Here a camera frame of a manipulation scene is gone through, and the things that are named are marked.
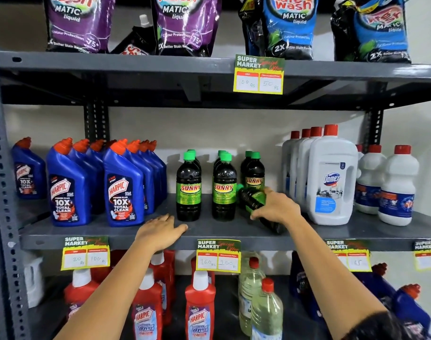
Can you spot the row of blue cleaner bottles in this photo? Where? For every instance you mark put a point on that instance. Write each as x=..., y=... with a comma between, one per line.
x=410, y=308
x=65, y=194

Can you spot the black red detergent pouch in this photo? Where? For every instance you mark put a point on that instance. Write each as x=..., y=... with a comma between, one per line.
x=137, y=40

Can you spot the dark detergent refill pouch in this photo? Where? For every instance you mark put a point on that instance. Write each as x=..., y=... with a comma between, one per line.
x=250, y=31

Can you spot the person's right forearm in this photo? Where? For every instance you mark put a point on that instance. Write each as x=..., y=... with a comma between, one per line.
x=325, y=269

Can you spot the white plastic canister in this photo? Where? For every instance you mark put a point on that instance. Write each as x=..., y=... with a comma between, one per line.
x=34, y=279

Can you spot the row of red cleaner bottles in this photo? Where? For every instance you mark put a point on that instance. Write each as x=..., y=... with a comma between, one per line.
x=200, y=308

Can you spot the row of dark green-capped bottles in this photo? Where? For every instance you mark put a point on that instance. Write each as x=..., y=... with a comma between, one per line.
x=189, y=194

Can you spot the dark cleaner bottle green cap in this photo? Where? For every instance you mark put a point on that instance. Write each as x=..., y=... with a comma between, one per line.
x=252, y=201

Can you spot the person's left forearm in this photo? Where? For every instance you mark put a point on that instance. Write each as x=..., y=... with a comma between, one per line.
x=112, y=290

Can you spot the yellow green price tag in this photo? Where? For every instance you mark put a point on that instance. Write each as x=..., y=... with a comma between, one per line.
x=427, y=258
x=259, y=77
x=218, y=260
x=85, y=256
x=357, y=260

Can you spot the person's right hand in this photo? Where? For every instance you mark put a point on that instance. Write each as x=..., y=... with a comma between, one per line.
x=279, y=208

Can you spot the small white bottle red cap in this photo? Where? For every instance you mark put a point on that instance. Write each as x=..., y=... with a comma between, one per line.
x=398, y=173
x=359, y=148
x=371, y=169

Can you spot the grey metal shelf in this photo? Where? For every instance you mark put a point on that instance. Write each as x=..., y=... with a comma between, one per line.
x=130, y=61

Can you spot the blue detergent refill pouch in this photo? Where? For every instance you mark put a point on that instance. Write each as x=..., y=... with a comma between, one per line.
x=381, y=31
x=293, y=28

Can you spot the person's left hand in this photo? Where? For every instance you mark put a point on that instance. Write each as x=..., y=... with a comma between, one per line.
x=158, y=231

